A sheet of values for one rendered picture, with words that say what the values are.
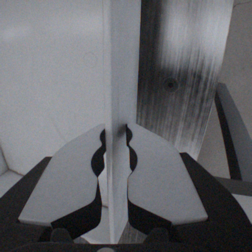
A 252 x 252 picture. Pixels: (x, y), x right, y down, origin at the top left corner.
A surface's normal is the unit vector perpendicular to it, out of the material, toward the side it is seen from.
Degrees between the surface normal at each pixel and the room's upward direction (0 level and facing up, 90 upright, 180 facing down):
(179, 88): 0
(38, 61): 2
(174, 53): 0
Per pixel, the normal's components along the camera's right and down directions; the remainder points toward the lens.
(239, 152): 0.00, -0.88
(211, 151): -0.31, 0.46
